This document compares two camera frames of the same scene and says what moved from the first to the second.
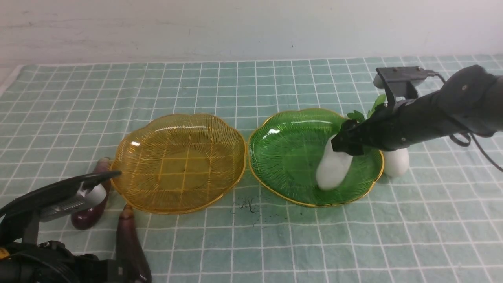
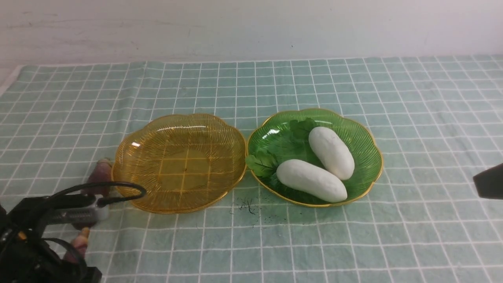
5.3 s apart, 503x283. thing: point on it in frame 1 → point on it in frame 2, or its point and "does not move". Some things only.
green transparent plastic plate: (284, 150) does not move
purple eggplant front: (129, 249) → (79, 241)
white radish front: (333, 167) → (309, 179)
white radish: (395, 161) → (332, 152)
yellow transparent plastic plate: (179, 163) does not move
